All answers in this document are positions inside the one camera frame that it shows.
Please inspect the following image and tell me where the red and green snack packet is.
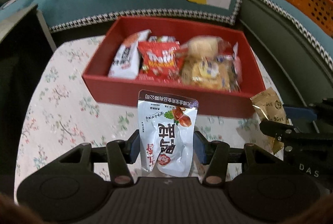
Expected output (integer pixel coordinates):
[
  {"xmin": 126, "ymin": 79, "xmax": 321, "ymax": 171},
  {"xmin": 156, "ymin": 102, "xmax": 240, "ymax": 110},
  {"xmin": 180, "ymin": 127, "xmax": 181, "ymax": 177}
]
[{"xmin": 148, "ymin": 35, "xmax": 177, "ymax": 43}]

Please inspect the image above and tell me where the pink sausage packet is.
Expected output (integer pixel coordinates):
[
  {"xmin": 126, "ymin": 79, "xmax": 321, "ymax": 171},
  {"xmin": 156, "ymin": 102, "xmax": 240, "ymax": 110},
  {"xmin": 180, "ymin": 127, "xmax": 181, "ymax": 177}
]
[{"xmin": 221, "ymin": 42, "xmax": 239, "ymax": 84}]

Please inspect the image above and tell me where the red cardboard box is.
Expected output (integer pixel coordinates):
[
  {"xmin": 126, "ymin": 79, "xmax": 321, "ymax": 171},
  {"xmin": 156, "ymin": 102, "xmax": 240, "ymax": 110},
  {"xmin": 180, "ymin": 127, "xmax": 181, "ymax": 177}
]
[{"xmin": 82, "ymin": 16, "xmax": 266, "ymax": 118}]

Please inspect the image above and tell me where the white packet with meat picture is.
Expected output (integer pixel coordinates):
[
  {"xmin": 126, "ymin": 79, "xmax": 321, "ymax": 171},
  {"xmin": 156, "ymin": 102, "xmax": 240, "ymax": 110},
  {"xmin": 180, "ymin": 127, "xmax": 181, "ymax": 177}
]
[{"xmin": 138, "ymin": 90, "xmax": 199, "ymax": 178}]

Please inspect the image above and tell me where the red gummy candy packet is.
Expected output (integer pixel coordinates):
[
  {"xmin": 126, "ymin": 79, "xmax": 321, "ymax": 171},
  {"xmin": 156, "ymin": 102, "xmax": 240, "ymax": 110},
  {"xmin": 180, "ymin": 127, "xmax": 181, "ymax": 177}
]
[{"xmin": 137, "ymin": 41, "xmax": 181, "ymax": 81}]

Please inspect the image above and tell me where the green sofa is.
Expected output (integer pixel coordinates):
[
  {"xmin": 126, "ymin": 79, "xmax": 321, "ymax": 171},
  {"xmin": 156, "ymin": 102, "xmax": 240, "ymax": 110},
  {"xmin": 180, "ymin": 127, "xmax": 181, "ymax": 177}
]
[{"xmin": 0, "ymin": 0, "xmax": 333, "ymax": 110}]

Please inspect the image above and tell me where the gold snack packet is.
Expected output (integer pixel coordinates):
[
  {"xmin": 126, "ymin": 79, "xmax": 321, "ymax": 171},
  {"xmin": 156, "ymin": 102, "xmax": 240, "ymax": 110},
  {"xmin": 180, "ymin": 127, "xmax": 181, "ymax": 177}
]
[{"xmin": 250, "ymin": 87, "xmax": 290, "ymax": 155}]

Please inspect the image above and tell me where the clear-wrapped round cake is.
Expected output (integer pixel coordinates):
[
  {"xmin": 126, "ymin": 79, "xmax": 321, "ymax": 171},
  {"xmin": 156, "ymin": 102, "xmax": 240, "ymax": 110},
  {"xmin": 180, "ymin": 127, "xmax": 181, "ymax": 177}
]
[{"xmin": 182, "ymin": 36, "xmax": 224, "ymax": 63}]

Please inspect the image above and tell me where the white packet with orange picture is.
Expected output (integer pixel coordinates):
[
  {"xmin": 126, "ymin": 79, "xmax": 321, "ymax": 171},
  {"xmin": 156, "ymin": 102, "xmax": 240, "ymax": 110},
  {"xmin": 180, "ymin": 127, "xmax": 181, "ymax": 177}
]
[{"xmin": 108, "ymin": 29, "xmax": 152, "ymax": 80}]

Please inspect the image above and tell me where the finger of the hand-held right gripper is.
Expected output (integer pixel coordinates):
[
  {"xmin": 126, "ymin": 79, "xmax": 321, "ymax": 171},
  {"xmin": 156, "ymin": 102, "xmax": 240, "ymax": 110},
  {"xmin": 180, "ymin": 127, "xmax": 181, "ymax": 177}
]
[
  {"xmin": 259, "ymin": 119, "xmax": 303, "ymax": 145},
  {"xmin": 283, "ymin": 100, "xmax": 333, "ymax": 134}
]

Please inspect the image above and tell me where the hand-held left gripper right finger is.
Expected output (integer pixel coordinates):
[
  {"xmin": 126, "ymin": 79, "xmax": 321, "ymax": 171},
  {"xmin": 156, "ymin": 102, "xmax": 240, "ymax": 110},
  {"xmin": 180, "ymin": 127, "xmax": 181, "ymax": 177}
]
[{"xmin": 194, "ymin": 131, "xmax": 276, "ymax": 186}]

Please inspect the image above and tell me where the yellow label biscuit packet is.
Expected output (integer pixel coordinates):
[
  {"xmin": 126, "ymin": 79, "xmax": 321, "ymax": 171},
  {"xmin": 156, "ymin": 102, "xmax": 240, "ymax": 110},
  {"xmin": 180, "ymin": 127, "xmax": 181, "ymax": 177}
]
[{"xmin": 179, "ymin": 56, "xmax": 242, "ymax": 91}]

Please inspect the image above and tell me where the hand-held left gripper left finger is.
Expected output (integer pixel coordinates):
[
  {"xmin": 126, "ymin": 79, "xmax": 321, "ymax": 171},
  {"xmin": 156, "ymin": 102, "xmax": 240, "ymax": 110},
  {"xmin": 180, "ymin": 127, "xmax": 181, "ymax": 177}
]
[{"xmin": 56, "ymin": 130, "xmax": 142, "ymax": 186}]

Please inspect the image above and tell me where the floral tablecloth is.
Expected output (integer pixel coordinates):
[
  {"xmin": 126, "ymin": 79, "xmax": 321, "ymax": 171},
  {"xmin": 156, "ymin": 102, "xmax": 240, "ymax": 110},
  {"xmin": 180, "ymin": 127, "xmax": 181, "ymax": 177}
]
[{"xmin": 14, "ymin": 35, "xmax": 287, "ymax": 188}]

